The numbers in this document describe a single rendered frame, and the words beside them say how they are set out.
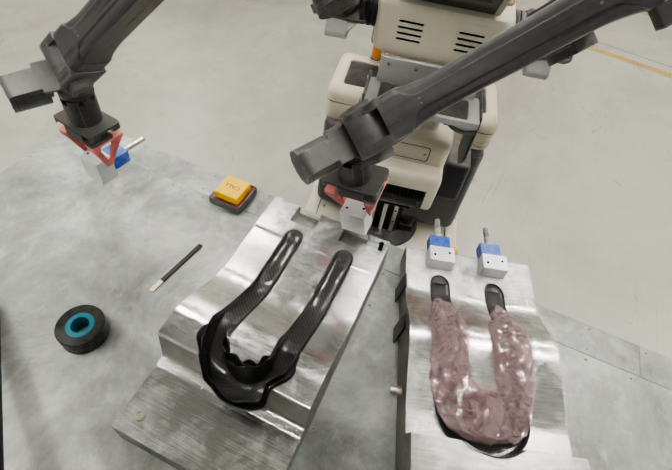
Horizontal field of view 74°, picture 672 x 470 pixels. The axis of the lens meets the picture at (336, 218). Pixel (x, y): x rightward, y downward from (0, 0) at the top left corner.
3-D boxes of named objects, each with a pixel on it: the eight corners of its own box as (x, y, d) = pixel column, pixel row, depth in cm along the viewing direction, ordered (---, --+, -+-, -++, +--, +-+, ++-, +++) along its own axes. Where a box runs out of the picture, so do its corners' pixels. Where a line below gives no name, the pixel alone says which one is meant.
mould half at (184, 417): (276, 223, 101) (276, 180, 91) (382, 267, 96) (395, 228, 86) (120, 437, 70) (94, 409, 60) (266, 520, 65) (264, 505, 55)
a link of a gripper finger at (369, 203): (375, 230, 81) (374, 198, 73) (339, 219, 83) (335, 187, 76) (388, 203, 84) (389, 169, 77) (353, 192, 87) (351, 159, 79)
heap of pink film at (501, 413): (423, 295, 86) (434, 272, 80) (514, 309, 86) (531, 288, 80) (425, 439, 69) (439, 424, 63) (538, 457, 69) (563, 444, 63)
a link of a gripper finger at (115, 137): (104, 179, 86) (89, 141, 79) (79, 163, 88) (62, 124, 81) (132, 160, 90) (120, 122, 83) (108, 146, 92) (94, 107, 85)
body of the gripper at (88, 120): (93, 146, 80) (79, 112, 74) (55, 123, 83) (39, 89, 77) (122, 129, 84) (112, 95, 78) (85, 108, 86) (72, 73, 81)
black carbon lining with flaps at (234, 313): (287, 232, 91) (288, 200, 84) (359, 262, 88) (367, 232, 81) (182, 385, 69) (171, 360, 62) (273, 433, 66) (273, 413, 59)
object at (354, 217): (366, 180, 93) (365, 162, 89) (389, 186, 92) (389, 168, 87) (341, 228, 87) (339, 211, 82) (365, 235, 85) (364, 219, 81)
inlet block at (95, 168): (138, 143, 99) (132, 123, 95) (154, 152, 97) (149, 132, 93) (86, 175, 91) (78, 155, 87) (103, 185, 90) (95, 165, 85)
